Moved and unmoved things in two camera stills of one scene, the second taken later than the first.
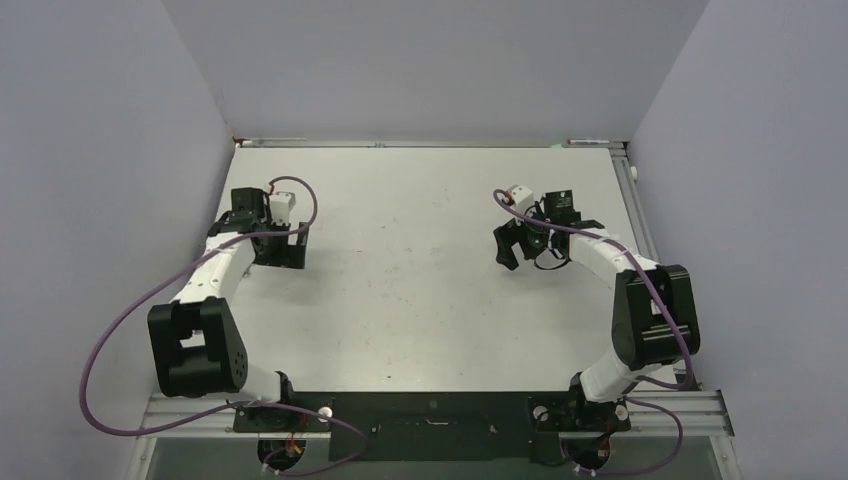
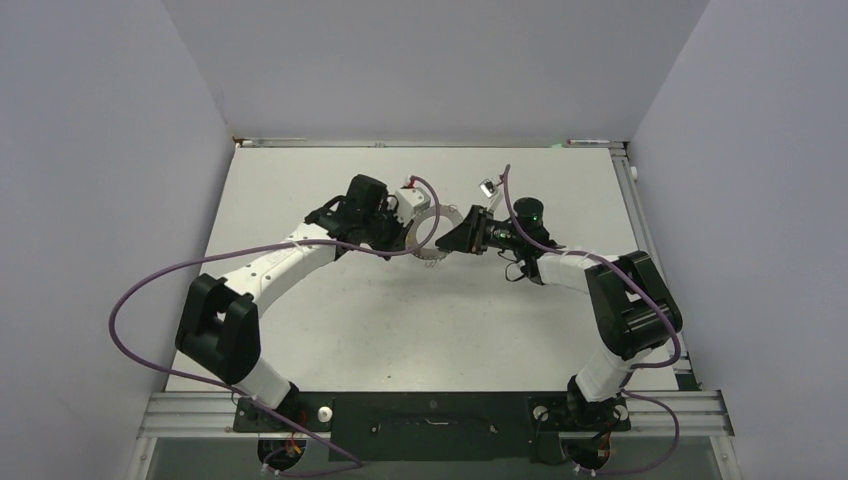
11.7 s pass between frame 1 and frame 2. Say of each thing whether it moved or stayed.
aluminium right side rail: stayed
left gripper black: moved
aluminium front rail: stayed
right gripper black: moved
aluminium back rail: stayed
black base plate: stayed
